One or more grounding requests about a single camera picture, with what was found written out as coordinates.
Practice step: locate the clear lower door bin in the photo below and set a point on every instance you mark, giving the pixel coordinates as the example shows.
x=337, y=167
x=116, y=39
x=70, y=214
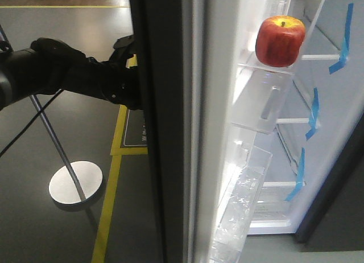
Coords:
x=242, y=180

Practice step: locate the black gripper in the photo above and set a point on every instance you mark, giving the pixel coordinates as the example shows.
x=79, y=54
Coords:
x=108, y=80

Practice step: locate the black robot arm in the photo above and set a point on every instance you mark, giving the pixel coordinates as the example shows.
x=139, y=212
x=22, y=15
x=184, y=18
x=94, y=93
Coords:
x=50, y=65

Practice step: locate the silver sign stand pole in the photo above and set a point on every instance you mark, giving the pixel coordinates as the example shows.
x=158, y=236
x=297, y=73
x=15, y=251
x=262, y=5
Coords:
x=40, y=113

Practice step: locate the dark floor label sign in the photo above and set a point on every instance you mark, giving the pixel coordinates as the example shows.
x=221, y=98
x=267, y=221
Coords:
x=134, y=134

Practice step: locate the fridge door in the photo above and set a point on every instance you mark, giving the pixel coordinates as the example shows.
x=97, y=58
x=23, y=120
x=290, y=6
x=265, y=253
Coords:
x=188, y=52

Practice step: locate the clear door bin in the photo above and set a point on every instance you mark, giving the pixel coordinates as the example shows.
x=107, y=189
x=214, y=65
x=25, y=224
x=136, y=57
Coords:
x=260, y=91
x=242, y=180

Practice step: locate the red yellow apple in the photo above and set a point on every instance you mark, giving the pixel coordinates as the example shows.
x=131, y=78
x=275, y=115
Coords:
x=279, y=40

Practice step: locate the round silver stand base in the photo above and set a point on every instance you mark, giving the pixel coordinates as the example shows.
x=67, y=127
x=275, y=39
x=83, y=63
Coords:
x=64, y=190

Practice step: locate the dark grey fridge body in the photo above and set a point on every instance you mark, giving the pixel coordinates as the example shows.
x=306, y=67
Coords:
x=314, y=187

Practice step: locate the clear upper door bin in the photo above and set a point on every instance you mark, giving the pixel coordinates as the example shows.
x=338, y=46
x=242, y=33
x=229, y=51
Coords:
x=260, y=91

